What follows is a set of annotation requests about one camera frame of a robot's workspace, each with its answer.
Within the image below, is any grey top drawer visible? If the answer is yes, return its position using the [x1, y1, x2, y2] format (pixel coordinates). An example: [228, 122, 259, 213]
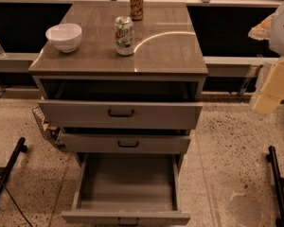
[39, 100, 203, 130]

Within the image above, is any grey open bottom drawer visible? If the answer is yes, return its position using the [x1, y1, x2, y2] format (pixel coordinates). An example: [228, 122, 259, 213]
[62, 153, 191, 226]

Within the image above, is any grey cabinet with brown top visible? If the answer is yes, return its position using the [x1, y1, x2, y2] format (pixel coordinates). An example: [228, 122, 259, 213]
[29, 2, 207, 157]

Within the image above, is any white ceramic bowl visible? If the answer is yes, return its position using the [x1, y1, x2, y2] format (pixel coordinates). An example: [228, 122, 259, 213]
[45, 23, 82, 53]

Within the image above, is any green white 7up can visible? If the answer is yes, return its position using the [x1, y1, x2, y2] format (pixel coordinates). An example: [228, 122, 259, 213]
[115, 16, 133, 56]

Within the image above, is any wire basket beside cabinet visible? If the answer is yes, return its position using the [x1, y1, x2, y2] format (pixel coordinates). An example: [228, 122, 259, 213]
[32, 106, 65, 150]

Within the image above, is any black stand leg right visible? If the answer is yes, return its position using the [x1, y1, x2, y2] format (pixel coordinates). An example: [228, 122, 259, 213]
[266, 146, 284, 227]

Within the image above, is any black floor cable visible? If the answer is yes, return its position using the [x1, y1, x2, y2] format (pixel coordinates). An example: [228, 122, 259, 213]
[0, 173, 34, 227]

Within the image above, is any grey middle drawer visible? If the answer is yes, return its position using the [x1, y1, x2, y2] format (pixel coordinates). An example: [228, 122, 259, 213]
[62, 133, 190, 154]

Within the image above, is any black stand leg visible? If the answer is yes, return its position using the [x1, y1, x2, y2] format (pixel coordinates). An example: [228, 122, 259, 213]
[0, 137, 28, 195]
[266, 146, 284, 227]

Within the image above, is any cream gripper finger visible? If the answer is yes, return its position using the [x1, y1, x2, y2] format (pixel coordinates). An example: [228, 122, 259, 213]
[248, 13, 274, 41]
[252, 59, 284, 115]

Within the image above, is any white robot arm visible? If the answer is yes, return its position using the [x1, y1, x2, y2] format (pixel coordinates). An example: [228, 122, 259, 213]
[248, 1, 284, 115]

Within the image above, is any black stand leg left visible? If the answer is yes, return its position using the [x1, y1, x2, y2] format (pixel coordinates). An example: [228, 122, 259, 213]
[0, 137, 28, 195]

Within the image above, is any brown patterned soda can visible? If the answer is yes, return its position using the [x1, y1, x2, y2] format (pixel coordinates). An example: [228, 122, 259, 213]
[130, 0, 143, 21]

